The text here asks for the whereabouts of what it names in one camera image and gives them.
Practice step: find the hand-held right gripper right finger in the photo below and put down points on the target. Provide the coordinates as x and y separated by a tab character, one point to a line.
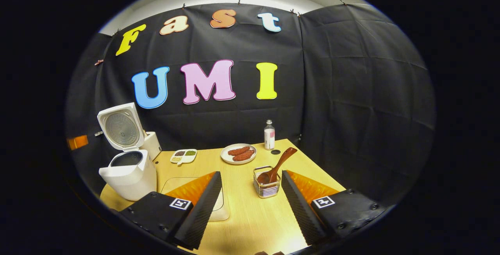
299	208

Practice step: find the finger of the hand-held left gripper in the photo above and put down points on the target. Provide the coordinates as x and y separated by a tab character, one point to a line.
77	142

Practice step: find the red cloth clip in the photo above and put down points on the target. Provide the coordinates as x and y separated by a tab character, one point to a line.
99	62

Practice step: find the small clear bottle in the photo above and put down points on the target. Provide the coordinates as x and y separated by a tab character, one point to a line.
269	138

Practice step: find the red meat piece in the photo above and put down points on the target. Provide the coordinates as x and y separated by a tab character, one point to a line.
238	151
244	156

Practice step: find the white toaster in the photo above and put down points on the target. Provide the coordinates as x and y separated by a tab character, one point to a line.
153	143

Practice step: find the white divided bean dish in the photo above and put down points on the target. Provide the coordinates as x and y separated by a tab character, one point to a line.
183	159

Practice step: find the clear plastic rice container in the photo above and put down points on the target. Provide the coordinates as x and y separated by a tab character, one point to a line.
220	214

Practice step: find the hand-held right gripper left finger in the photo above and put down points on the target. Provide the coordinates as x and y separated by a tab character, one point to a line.
201	212

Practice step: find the white rice cooker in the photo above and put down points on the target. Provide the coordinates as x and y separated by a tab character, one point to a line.
133	179

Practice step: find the brown wooden spoon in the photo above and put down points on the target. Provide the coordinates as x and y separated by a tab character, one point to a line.
283	159

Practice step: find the white round plate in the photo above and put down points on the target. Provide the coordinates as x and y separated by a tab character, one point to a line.
226	157

